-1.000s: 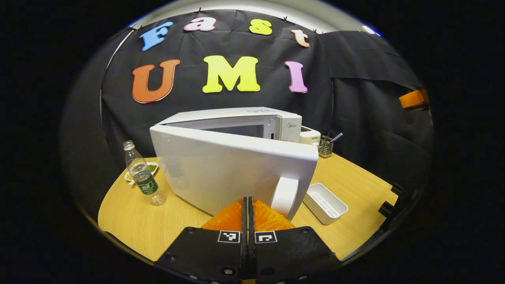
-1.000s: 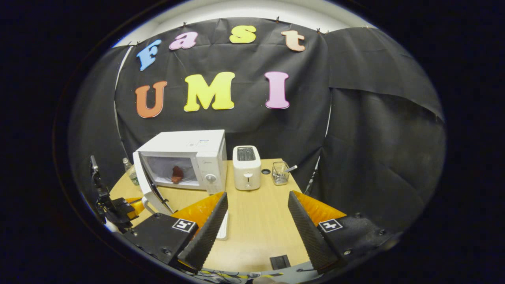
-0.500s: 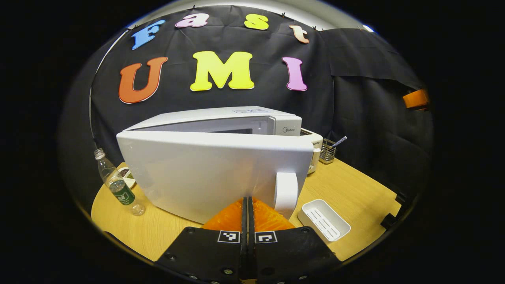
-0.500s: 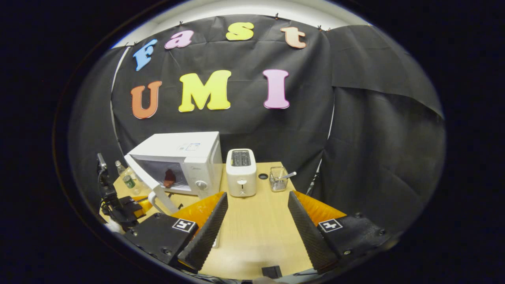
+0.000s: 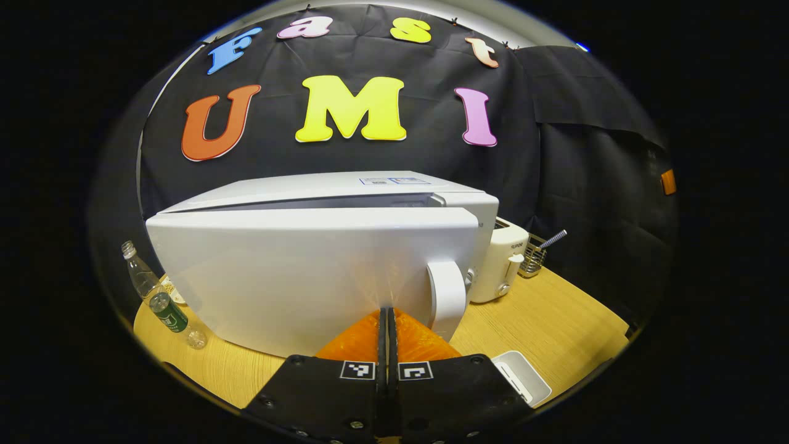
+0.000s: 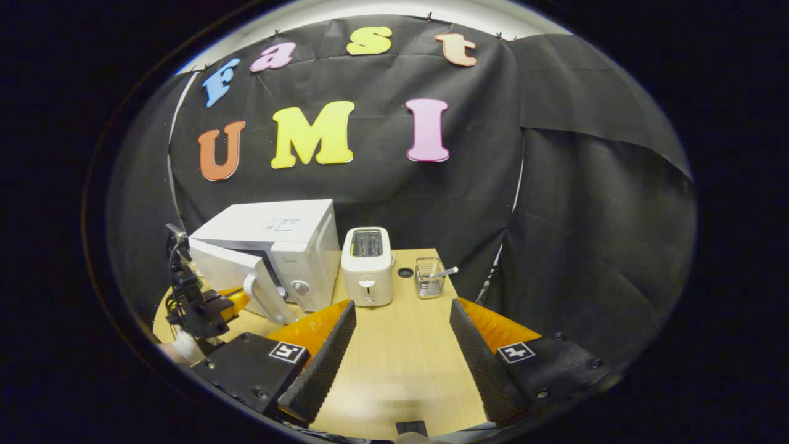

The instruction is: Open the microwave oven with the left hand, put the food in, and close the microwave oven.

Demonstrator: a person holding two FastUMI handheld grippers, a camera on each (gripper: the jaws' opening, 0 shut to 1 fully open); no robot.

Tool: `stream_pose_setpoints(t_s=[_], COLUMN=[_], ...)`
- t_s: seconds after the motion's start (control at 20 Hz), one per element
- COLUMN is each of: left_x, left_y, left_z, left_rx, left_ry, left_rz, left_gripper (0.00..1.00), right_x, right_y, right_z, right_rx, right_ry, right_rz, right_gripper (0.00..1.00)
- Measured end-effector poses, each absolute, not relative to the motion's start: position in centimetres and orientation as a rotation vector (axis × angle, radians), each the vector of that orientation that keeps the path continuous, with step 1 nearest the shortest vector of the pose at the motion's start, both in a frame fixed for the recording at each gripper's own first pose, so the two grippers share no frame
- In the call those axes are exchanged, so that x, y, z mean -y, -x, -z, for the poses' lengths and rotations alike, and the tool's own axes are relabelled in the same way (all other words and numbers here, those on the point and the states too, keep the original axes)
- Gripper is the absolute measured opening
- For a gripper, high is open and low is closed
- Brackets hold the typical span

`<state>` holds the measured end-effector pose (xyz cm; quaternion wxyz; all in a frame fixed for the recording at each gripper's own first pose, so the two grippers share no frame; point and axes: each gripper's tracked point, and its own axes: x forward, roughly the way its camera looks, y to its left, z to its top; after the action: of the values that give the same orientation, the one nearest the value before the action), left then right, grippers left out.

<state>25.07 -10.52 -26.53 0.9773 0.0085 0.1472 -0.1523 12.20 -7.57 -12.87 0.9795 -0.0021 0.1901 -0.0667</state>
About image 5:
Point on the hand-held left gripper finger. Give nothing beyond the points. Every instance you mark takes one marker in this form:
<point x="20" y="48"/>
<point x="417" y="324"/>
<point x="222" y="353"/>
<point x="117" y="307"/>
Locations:
<point x="392" y="401"/>
<point x="382" y="401"/>

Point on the white microwave oven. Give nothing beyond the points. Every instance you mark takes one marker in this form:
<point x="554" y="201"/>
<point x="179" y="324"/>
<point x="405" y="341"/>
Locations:
<point x="296" y="271"/>

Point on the small white rectangular tray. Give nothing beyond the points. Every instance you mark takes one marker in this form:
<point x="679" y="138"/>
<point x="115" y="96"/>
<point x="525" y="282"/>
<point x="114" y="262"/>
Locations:
<point x="530" y="385"/>

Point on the white toaster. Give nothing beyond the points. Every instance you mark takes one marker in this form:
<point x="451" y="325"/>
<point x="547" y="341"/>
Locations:
<point x="502" y="265"/>

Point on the metal spoon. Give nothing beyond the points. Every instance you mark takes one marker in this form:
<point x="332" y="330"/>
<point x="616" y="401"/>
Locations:
<point x="555" y="237"/>

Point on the white plate of beans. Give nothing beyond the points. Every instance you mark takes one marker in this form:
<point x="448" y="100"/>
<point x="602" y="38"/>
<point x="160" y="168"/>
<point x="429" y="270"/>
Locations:
<point x="175" y="295"/>

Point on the clear water bottle green label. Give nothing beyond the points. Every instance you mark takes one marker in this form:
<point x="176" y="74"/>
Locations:
<point x="166" y="311"/>

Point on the small orange object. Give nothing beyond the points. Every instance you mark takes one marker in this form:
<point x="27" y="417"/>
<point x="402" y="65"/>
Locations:
<point x="668" y="182"/>

